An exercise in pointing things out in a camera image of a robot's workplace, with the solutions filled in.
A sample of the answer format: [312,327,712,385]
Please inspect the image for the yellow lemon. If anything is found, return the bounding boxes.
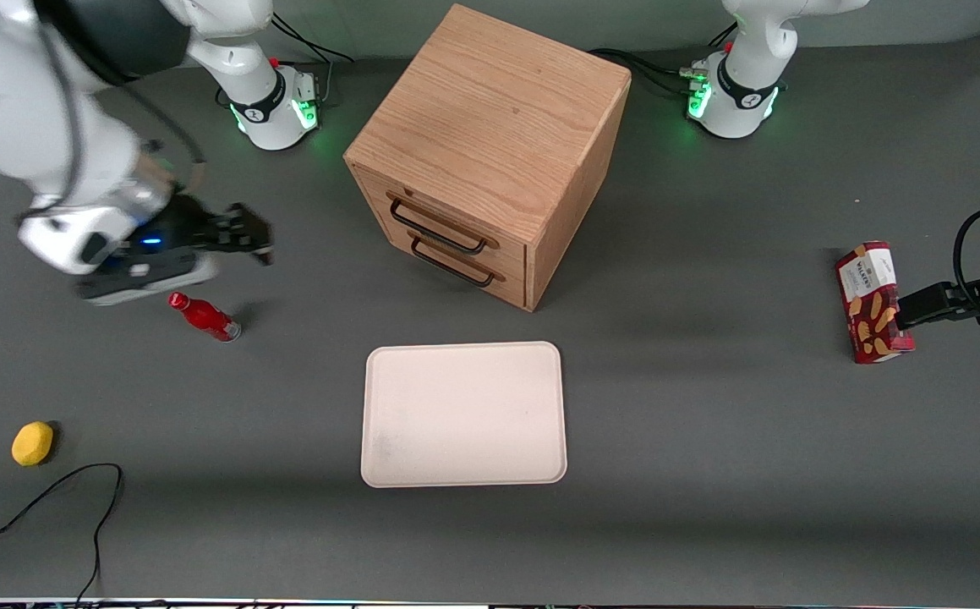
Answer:
[11,421,55,467]

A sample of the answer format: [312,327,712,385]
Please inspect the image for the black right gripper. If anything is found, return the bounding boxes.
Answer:
[112,195,276,272]

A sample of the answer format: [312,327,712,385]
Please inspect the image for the beige plastic tray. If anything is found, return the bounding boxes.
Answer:
[360,341,568,489]

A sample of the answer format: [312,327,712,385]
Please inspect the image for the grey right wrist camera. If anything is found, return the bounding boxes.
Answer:
[75,252,222,306]

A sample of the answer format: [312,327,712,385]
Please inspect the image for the black metal drawer handle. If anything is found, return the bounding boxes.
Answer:
[386,190,501,257]
[409,235,507,289]

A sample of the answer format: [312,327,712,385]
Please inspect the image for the black cables at arm base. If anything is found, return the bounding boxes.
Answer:
[588,24,737,100]
[268,12,356,109]

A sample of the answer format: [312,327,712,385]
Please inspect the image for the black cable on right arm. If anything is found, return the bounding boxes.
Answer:
[29,17,206,197]

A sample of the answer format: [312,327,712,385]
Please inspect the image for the wooden drawer cabinet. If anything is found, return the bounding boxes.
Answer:
[342,3,632,313]

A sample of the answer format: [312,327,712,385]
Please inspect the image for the thin black cable on table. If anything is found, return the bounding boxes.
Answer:
[0,463,124,604]

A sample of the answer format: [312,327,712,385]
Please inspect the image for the red shortbread cookie box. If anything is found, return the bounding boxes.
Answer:
[835,241,916,365]

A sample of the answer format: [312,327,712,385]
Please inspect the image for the black cables at left arm base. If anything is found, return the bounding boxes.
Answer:
[588,24,737,100]

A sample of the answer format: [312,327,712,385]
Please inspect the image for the red bottle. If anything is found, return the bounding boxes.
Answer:
[167,291,243,343]

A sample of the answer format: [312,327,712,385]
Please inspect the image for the black cables at right arm base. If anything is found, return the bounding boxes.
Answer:
[268,12,356,109]

